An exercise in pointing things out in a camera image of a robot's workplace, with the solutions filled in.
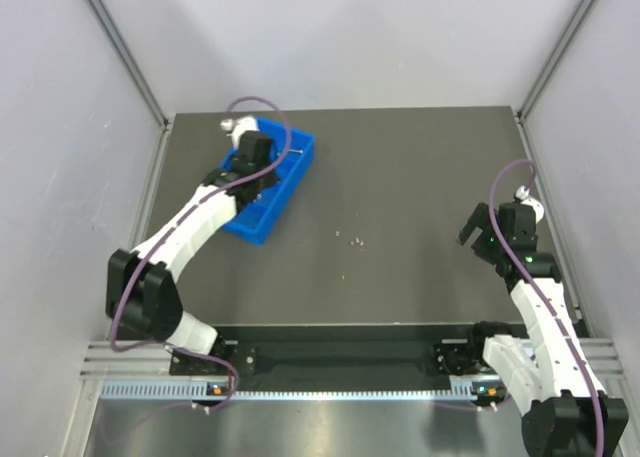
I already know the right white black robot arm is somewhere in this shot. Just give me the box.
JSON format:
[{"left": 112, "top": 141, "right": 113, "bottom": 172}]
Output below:
[{"left": 457, "top": 200, "right": 629, "bottom": 456}]

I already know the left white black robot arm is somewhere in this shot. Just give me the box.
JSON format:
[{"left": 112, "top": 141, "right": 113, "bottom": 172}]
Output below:
[{"left": 106, "top": 130, "right": 279, "bottom": 363}]

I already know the blue plastic compartment bin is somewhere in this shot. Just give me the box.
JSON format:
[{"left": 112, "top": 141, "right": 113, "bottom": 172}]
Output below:
[{"left": 221, "top": 116, "right": 315, "bottom": 244}]

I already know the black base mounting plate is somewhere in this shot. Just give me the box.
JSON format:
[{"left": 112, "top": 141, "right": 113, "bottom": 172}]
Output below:
[{"left": 164, "top": 322, "right": 544, "bottom": 393}]

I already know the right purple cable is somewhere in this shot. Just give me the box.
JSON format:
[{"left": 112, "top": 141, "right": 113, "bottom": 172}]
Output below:
[{"left": 489, "top": 158, "right": 609, "bottom": 457}]

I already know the purple cable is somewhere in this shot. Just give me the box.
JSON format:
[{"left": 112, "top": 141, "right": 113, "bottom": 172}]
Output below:
[
  {"left": 489, "top": 158, "right": 609, "bottom": 457},
  {"left": 97, "top": 95, "right": 293, "bottom": 446}
]

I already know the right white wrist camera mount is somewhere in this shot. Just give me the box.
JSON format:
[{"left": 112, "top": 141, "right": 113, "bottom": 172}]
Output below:
[{"left": 514, "top": 185, "right": 545, "bottom": 224}]

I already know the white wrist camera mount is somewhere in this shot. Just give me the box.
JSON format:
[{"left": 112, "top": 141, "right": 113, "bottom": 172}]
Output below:
[
  {"left": 514, "top": 185, "right": 545, "bottom": 224},
  {"left": 220, "top": 115, "right": 259, "bottom": 149}
]

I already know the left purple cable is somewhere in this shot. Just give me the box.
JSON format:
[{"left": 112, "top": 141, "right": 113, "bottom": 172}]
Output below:
[{"left": 97, "top": 95, "right": 293, "bottom": 446}]

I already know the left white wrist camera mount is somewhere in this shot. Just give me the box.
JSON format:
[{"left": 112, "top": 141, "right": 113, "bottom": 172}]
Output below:
[{"left": 220, "top": 115, "right": 259, "bottom": 149}]

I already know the right aluminium corner post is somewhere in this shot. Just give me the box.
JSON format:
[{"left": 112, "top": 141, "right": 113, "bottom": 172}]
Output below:
[{"left": 514, "top": 0, "right": 616, "bottom": 123}]

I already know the aluminium corner post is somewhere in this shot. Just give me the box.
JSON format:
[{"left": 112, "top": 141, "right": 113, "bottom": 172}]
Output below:
[
  {"left": 514, "top": 0, "right": 616, "bottom": 123},
  {"left": 69, "top": 0, "right": 174, "bottom": 131}
]

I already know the grey slotted cable duct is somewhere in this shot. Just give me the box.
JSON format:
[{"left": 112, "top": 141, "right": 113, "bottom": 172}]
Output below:
[{"left": 99, "top": 375, "right": 500, "bottom": 402}]

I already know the left aluminium corner post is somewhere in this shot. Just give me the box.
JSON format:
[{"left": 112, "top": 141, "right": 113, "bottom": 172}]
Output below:
[{"left": 69, "top": 0, "right": 174, "bottom": 131}]

